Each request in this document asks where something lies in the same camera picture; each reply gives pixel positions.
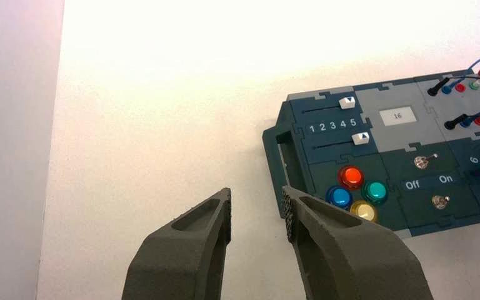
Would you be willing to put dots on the green round push button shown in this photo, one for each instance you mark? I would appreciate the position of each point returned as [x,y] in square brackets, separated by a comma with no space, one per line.
[375,191]

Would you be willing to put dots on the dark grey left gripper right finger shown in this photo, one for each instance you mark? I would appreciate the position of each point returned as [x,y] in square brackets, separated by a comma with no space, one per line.
[347,256]

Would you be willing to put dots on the dark teal control panel box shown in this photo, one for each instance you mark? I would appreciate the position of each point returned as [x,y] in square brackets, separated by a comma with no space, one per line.
[393,165]

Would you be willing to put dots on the metal toggle switch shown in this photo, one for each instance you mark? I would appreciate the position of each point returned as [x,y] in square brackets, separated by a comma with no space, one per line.
[422,161]
[440,201]

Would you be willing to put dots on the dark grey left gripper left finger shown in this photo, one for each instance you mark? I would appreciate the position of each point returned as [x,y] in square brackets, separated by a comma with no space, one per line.
[190,252]

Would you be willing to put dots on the yellow round push button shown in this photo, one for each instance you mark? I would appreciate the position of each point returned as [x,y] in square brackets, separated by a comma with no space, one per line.
[364,211]

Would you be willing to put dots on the red panel socket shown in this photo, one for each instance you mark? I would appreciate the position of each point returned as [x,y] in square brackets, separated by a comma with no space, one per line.
[460,88]

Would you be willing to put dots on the red round push button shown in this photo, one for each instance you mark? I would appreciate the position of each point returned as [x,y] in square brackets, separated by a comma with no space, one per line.
[351,177]

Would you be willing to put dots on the blue round push button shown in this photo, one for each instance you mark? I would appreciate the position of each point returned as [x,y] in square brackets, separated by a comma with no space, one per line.
[339,197]

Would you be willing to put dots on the white slider knob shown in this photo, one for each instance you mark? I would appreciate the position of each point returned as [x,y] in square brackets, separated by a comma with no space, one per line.
[360,138]
[347,102]

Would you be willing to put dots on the green panel socket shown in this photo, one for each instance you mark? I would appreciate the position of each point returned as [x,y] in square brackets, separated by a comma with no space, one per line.
[474,85]

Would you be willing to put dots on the white number display label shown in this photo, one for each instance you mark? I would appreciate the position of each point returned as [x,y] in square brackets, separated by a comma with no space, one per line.
[397,116]

